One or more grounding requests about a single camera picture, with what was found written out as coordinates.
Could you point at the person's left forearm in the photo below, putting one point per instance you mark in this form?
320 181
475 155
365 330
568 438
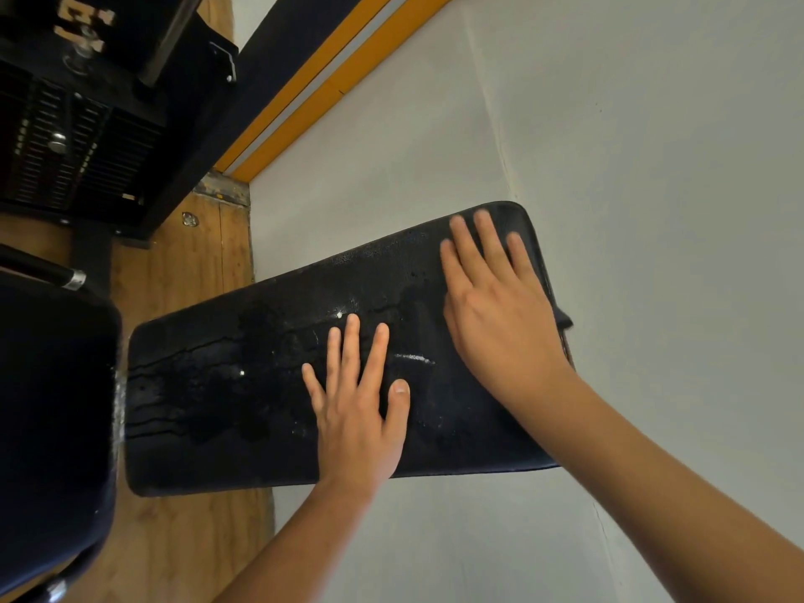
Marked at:
295 546

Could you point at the person's right forearm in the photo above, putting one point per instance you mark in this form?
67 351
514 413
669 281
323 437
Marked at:
678 496

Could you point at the person's left hand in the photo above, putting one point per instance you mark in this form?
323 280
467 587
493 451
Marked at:
354 421

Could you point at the person's right hand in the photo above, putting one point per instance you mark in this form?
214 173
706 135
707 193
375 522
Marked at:
503 314

